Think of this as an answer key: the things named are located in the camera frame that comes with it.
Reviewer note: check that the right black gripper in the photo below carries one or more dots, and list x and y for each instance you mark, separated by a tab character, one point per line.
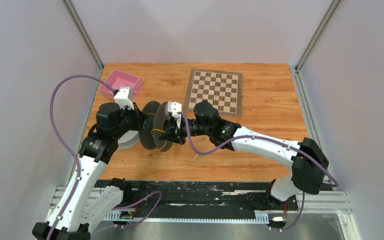
174	135

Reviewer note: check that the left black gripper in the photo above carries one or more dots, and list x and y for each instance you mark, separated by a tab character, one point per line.
138	116

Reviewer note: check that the black cable spool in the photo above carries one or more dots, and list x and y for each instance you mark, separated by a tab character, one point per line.
154	127

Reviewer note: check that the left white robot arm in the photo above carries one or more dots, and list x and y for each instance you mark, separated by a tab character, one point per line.
72	218

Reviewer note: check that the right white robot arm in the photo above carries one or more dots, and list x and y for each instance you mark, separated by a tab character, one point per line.
209	132

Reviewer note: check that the pink plastic box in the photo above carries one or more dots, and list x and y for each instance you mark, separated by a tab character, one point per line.
118	79

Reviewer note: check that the wooden chessboard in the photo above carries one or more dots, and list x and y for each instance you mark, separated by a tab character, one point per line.
222	89

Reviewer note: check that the white cable spool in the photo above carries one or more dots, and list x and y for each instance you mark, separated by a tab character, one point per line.
129	139

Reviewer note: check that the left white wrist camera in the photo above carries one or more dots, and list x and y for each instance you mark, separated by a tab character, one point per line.
123	98

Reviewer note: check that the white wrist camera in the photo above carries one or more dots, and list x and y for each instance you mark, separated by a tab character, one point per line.
123	98
174	109

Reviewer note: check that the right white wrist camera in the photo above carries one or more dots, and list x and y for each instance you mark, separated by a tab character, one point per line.
174	109

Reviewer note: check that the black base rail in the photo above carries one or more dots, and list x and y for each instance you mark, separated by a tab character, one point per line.
203	199

